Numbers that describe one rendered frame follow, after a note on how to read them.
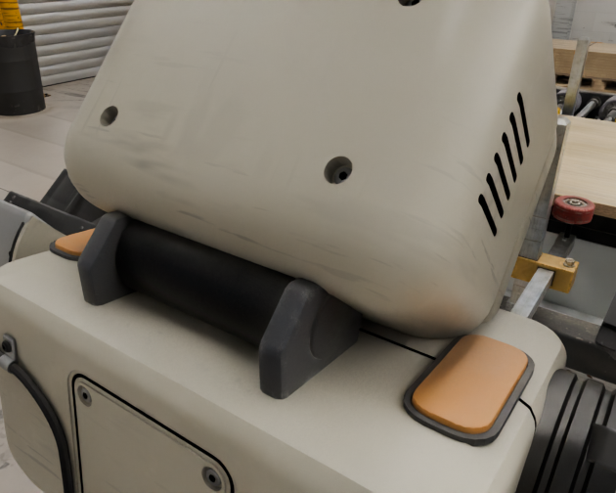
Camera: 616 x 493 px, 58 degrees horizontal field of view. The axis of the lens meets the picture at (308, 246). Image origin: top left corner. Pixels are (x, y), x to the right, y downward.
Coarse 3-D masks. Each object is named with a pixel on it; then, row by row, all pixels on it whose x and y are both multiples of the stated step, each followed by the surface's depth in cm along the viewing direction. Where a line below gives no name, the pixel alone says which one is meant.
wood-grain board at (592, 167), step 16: (576, 128) 170; (592, 128) 170; (608, 128) 170; (576, 144) 156; (592, 144) 156; (608, 144) 156; (576, 160) 144; (592, 160) 144; (608, 160) 144; (560, 176) 134; (576, 176) 134; (592, 176) 134; (608, 176) 134; (560, 192) 126; (576, 192) 126; (592, 192) 126; (608, 192) 126; (608, 208) 120
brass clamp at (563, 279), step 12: (516, 264) 114; (528, 264) 112; (540, 264) 111; (552, 264) 110; (576, 264) 110; (516, 276) 115; (528, 276) 113; (564, 276) 109; (552, 288) 111; (564, 288) 110
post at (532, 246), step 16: (560, 128) 100; (560, 144) 101; (560, 160) 103; (544, 192) 106; (544, 208) 107; (544, 224) 108; (528, 240) 111; (544, 240) 113; (528, 256) 112; (512, 288) 117
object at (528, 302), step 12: (564, 240) 121; (552, 252) 117; (564, 252) 117; (540, 276) 108; (552, 276) 110; (528, 288) 105; (540, 288) 105; (528, 300) 101; (540, 300) 104; (516, 312) 98; (528, 312) 98
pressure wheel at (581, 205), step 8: (560, 200) 120; (568, 200) 121; (576, 200) 119; (584, 200) 120; (552, 208) 121; (560, 208) 118; (568, 208) 117; (576, 208) 116; (584, 208) 116; (592, 208) 116; (560, 216) 118; (568, 216) 117; (576, 216) 116; (584, 216) 116; (592, 216) 118; (568, 224) 121; (568, 232) 122
